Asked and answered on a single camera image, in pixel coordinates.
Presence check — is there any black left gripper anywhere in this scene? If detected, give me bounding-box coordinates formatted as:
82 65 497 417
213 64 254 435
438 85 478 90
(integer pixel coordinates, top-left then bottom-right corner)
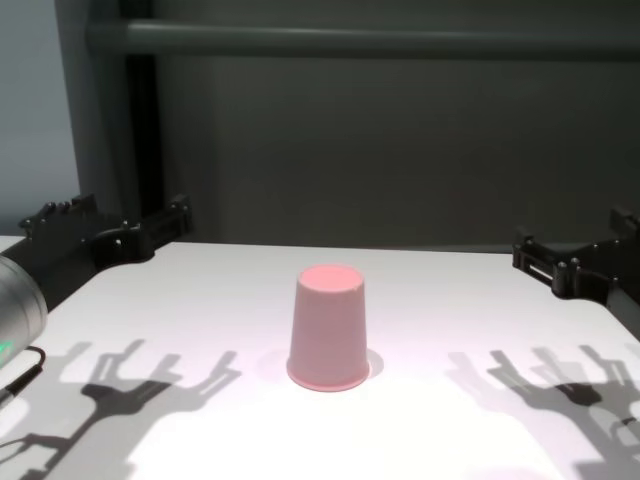
0 193 194 312

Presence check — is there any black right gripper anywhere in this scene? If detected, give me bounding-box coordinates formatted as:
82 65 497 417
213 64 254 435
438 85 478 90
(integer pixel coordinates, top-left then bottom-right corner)
510 203 640 344

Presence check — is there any pink plastic cup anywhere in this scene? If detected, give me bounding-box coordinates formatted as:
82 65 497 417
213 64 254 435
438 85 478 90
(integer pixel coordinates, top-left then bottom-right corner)
285 263 371 392

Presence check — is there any grey vertical frame post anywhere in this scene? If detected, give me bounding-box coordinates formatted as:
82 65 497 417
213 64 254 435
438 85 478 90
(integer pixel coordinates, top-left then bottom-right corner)
53 0 129 239

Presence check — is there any black vertical post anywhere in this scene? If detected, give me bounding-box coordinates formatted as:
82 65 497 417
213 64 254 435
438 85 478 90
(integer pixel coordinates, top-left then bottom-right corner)
124 52 167 226

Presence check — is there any thick grey horizontal rail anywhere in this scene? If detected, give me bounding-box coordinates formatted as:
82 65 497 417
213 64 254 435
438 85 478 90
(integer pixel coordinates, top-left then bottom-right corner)
87 19 640 64

